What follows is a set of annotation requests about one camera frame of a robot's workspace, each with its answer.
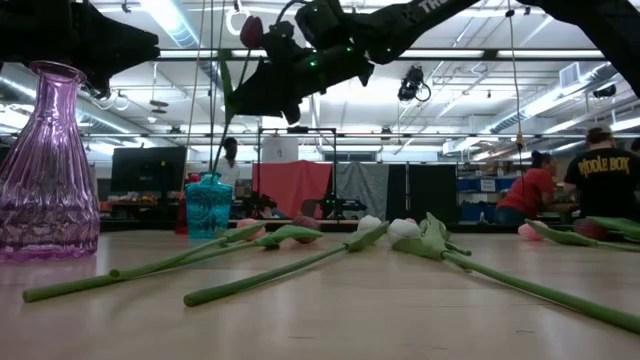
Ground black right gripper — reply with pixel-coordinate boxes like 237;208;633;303
225;21;376;127

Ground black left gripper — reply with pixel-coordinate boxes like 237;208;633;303
27;0;152;99

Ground blue glass vase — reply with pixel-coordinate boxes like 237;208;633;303
184;172;235;241

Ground white artificial tulip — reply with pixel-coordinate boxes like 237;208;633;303
387;212;640;335
182;214;391;308

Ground purple ribbed glass vase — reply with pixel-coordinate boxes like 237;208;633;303
0;60;102;263

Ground red glass vase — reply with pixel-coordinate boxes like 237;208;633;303
173;172;202;236

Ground white cylinder tank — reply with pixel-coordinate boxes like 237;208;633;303
262;135;300;164

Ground person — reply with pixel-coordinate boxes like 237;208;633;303
494;150;569;226
213;137;242;201
563;124;640;224

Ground red hanging cloth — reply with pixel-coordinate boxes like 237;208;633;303
252;159;333;220

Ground black computer monitor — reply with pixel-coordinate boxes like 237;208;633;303
110;146;188;193

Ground grey hanging cloth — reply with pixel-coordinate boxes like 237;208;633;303
335;162;390;221

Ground black hanging cloth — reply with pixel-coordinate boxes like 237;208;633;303
387;163;460;225

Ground blue storage bins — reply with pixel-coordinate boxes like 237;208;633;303
457;175;507;222

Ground white ceiling air vent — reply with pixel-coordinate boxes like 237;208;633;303
558;62;582;90

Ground black metal stand frame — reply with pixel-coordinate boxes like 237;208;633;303
256;127;339;221

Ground white hanging ring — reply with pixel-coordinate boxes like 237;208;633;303
225;3;253;37

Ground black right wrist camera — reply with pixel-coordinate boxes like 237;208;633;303
294;0;352;51

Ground black hanging camera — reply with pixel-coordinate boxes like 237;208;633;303
397;64;433;104

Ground black aluminium table frame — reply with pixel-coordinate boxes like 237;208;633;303
99;218;640;235

